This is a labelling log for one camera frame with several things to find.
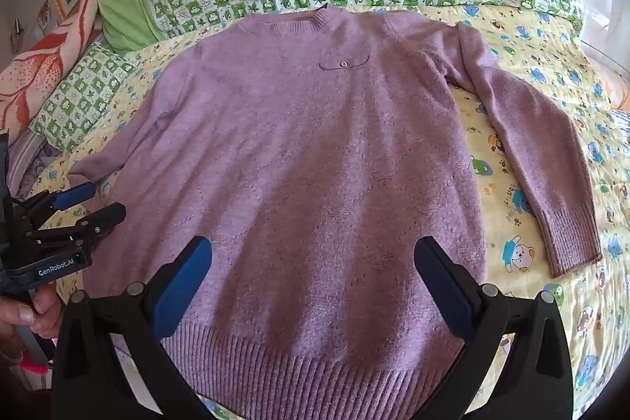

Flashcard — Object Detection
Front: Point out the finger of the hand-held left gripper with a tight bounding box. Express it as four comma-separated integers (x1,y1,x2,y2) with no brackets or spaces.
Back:
35,202,127,250
22,182,97,217

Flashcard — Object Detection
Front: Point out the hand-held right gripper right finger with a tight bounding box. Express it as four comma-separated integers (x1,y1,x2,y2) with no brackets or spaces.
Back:
413,236,574,420

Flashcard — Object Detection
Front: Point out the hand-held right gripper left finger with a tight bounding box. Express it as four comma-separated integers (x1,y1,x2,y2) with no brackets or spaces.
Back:
52,236,217,420

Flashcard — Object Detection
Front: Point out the purple knit sweater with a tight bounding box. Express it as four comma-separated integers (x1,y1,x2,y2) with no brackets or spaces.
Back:
66,4,604,420

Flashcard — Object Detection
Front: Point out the person's left hand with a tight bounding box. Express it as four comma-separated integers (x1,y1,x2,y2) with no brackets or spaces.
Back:
0,285,63,342

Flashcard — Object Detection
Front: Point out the striped purple cloth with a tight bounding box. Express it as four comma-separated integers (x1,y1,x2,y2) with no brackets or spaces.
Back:
9,139,67,200

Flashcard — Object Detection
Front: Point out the green checkered pillow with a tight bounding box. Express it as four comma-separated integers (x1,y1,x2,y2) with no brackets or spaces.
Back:
30,43,135,154

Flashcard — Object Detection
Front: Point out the yellow bear print bedsheet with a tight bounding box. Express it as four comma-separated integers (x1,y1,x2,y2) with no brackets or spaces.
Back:
37,2,630,420

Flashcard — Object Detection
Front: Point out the orange floral blanket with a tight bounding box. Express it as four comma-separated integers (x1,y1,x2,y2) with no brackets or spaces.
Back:
0,0,105,146

